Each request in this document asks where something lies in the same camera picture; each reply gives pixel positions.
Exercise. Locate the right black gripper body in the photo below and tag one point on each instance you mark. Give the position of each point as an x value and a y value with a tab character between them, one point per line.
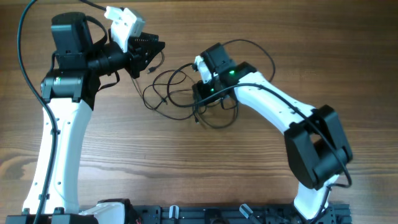
203	93

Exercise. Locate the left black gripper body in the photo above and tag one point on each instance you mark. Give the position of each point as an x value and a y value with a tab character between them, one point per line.
135	60

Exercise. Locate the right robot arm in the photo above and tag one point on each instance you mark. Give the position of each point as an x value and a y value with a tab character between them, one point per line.
317	148

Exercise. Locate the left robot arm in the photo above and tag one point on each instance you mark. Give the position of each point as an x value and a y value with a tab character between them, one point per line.
67	94

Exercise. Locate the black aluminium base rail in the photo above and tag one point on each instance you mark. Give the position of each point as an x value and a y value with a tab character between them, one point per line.
268	214

